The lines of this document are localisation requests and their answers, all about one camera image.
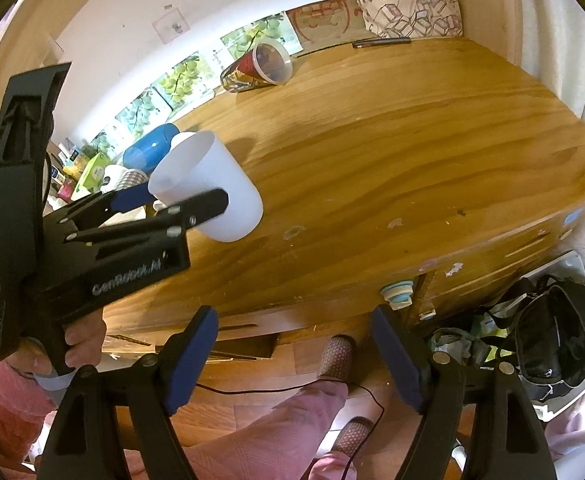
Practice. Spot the cardboard sheet with red print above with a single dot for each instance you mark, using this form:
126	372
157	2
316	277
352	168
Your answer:
322	22

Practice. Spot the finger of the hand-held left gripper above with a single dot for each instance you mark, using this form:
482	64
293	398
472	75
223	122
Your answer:
130	197
202	207

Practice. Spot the black open bag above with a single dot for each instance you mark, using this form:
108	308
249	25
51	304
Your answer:
559	332

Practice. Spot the person's pink trouser leg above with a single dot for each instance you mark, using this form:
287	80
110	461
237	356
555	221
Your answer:
267	430
335	467

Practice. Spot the person's left hand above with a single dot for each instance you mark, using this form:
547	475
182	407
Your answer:
85	342

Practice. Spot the person's left forearm pink sleeve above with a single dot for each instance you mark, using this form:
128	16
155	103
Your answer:
2	405

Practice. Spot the white plastic cup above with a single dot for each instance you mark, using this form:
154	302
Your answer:
217	175

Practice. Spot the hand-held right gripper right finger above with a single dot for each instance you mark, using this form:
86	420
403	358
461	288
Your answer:
397	360

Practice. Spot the dark pen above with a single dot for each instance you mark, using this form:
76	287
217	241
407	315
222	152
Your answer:
380	43

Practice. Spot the round drawer knob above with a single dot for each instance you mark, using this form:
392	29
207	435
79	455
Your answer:
396	296

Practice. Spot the clear wall note pocket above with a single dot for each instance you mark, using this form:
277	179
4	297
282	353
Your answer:
170	27

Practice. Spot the blue plastic bottle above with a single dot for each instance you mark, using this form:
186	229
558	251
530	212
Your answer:
147	150

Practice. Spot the white curtain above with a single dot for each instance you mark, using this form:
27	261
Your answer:
562	35

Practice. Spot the pile of green grey cloth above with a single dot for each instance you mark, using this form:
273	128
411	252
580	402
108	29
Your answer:
465	335

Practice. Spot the green tissue packet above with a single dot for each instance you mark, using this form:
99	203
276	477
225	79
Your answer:
90	172

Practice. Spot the patterned slipper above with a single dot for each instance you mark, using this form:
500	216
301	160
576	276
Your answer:
337	357
355	435

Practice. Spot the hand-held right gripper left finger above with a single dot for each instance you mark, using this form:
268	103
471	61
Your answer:
192	360

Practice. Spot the clear cup with red print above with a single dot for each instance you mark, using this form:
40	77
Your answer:
260	67

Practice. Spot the grape print picture strip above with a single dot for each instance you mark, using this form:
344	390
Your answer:
177	82

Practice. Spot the grey patterned paper cup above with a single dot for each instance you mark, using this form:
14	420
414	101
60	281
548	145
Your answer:
131	177

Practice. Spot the printed canvas tote bag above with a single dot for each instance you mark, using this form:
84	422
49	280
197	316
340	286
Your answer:
407	5

